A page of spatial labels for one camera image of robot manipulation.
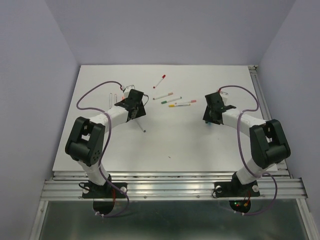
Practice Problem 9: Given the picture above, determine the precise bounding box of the grey capped marker pen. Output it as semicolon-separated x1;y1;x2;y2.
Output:
108;93;113;109

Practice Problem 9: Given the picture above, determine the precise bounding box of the peach capped marker pen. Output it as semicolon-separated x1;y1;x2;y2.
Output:
152;92;173;101

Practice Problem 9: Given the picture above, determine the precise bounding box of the red capped marker pen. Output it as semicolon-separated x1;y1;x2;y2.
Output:
152;74;166;89

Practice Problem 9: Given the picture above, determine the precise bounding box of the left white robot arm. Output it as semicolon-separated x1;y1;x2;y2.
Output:
65;88;146;199

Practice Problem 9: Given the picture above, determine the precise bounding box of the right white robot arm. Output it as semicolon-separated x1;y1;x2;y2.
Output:
203;92;291;198

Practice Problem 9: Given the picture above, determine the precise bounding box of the pink capped marker pen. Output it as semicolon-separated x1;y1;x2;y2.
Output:
174;99;197;105

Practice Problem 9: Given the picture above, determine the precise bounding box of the green capped marker pen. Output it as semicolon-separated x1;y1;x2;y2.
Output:
161;96;182;105

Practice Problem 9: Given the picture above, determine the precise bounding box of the yellow capped marker pen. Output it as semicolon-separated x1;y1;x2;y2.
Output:
168;103;191;108

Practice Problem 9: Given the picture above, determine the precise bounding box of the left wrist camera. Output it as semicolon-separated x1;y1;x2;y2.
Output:
123;84;135;98

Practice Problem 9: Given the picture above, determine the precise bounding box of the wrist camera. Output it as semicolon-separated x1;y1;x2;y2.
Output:
219;91;229;105
123;84;135;98

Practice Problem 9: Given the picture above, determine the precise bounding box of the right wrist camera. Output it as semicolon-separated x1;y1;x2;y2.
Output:
219;91;229;105

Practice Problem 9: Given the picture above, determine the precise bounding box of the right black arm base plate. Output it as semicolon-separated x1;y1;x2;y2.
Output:
212;181;260;199

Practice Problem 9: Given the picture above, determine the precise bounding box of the aluminium right side rail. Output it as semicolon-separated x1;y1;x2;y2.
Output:
245;65;291;179

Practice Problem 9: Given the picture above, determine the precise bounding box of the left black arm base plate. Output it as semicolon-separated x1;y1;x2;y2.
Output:
78;181;126;199

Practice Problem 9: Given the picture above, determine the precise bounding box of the aluminium front rail frame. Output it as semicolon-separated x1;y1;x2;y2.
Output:
30;169;320;240

